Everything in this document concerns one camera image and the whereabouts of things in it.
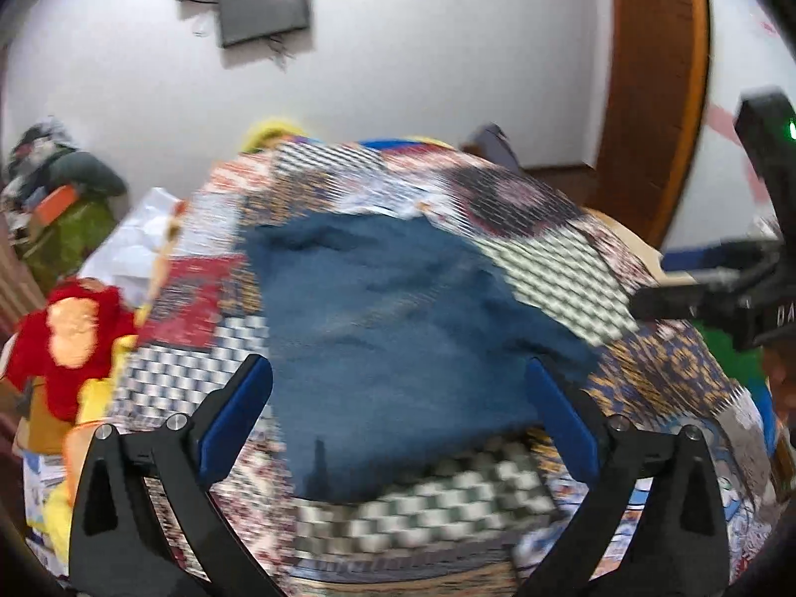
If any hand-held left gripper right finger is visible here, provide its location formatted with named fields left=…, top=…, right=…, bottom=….
left=524, top=356, right=730, bottom=597

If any patchwork patterned blanket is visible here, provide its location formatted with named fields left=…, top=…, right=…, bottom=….
left=25, top=137, right=778, bottom=597

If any yellow plush toy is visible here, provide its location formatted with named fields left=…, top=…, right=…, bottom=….
left=40, top=332, right=141, bottom=564

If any blue denim jacket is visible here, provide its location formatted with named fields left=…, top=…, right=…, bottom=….
left=239, top=211, right=601, bottom=504

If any red plush toy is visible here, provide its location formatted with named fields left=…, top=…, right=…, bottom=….
left=3, top=279, right=141, bottom=422

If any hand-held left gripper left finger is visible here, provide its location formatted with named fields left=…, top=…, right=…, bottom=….
left=68, top=353, right=287, bottom=597

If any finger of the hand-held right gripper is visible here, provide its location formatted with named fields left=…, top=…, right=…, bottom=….
left=629, top=279, right=748, bottom=323
left=661, top=238, right=780, bottom=276

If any brown wooden door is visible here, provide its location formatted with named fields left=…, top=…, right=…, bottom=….
left=585, top=0, right=711, bottom=250

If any yellow pillow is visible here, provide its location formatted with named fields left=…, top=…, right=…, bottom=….
left=239, top=115, right=313, bottom=153

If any small grey wall screen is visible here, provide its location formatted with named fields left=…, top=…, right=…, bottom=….
left=214, top=0, right=312, bottom=49

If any green cloth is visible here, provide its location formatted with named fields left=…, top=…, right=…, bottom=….
left=693, top=320, right=769, bottom=390

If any white plastic bag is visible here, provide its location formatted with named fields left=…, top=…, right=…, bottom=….
left=80, top=187, right=189, bottom=300

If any person's right hand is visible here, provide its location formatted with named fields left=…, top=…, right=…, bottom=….
left=762, top=345, right=796, bottom=442

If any pile of clothes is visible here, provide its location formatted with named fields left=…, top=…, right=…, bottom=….
left=0, top=117, right=129, bottom=293

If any dark blue cloth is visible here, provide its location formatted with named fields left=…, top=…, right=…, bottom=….
left=465, top=123, right=524, bottom=170

